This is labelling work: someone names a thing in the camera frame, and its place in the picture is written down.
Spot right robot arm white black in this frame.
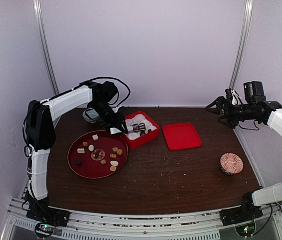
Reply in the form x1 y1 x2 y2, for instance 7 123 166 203
205 81 282 221

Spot red square tin box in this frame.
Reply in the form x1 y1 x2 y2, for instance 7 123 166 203
121 111 160 149

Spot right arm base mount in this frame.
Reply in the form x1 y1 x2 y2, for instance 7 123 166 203
220 206 263 238

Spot white square chocolate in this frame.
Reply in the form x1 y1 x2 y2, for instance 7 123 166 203
92 134 99 141

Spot pale green ceramic bowl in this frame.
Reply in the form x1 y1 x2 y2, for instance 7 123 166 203
82 108 100 124

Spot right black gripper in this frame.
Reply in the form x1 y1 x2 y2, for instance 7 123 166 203
205 96 259 129

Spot red tin lid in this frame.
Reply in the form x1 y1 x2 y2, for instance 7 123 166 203
162 123 203 151

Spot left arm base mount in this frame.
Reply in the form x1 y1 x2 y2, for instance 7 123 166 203
26 208 71 239

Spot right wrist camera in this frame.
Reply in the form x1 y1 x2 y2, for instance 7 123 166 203
225 88 243 106

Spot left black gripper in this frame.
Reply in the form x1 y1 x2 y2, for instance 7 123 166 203
90 100 129 136

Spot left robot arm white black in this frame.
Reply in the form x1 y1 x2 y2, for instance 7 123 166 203
22 77 128 222

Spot silver serving tongs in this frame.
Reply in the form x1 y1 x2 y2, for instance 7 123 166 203
126 122 147 137

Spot red patterned small dish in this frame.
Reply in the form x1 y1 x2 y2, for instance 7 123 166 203
220 153 244 176

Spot white oval chocolate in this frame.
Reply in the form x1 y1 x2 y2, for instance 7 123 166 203
110 160 119 167
88 145 95 152

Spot aluminium front rail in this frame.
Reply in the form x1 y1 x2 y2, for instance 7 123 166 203
5 192 282 240

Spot round red tray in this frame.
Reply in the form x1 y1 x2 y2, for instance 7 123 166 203
67 130 129 180

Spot white oval chocolate lower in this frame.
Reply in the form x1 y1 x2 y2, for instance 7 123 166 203
110 160 119 167

